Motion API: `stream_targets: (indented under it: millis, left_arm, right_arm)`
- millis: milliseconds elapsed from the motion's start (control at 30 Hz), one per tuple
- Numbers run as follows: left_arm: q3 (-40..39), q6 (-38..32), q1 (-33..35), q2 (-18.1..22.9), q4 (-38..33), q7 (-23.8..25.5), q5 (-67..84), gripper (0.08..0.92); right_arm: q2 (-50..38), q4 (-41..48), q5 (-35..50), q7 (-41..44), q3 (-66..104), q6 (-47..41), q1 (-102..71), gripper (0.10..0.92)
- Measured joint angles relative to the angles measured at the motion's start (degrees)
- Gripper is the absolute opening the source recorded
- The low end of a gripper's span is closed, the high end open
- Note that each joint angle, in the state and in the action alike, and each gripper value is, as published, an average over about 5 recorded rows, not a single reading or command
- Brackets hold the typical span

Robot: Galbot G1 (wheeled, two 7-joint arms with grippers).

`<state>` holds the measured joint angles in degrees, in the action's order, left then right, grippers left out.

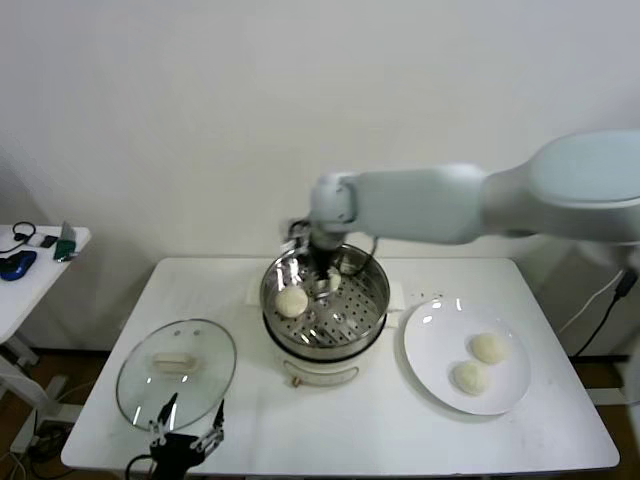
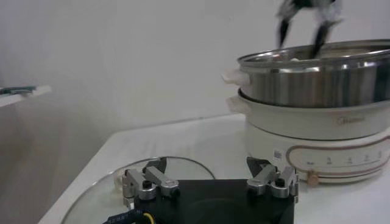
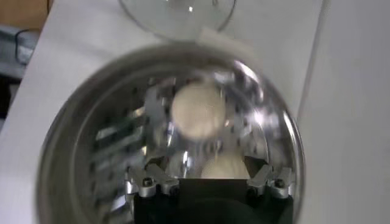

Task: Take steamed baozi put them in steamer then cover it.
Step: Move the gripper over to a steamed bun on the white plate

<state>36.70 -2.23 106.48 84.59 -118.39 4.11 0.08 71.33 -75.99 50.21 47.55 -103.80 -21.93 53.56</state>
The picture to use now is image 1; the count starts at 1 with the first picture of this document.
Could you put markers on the grey angled card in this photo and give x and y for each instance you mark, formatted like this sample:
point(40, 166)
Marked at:
point(66, 231)

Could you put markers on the white round plate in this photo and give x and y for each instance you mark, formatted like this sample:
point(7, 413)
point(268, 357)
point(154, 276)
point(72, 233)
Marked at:
point(440, 340)

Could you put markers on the small black phone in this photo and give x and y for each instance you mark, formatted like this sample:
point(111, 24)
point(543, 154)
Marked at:
point(47, 242)

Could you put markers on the green circuit board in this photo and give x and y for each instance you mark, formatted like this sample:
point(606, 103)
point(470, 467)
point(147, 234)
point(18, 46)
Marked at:
point(64, 251)

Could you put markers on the white side table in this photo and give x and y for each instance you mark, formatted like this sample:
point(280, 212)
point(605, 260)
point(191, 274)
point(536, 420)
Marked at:
point(30, 295)

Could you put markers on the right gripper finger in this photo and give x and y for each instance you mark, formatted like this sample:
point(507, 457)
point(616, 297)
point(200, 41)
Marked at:
point(321, 294)

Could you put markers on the stainless steel steamer basket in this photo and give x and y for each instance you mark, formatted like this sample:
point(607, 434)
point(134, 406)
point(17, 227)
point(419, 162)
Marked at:
point(350, 310)

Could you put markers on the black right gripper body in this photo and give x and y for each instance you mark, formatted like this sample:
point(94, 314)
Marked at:
point(322, 255)

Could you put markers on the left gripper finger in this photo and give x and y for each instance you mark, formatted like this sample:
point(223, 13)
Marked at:
point(165, 416)
point(218, 422)

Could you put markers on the blue computer mouse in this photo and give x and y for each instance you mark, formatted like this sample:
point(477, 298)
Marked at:
point(17, 265)

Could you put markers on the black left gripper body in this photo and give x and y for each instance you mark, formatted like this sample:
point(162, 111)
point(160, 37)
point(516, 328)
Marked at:
point(172, 450)

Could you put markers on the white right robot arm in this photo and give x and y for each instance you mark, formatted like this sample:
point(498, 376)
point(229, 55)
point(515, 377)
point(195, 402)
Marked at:
point(415, 205)

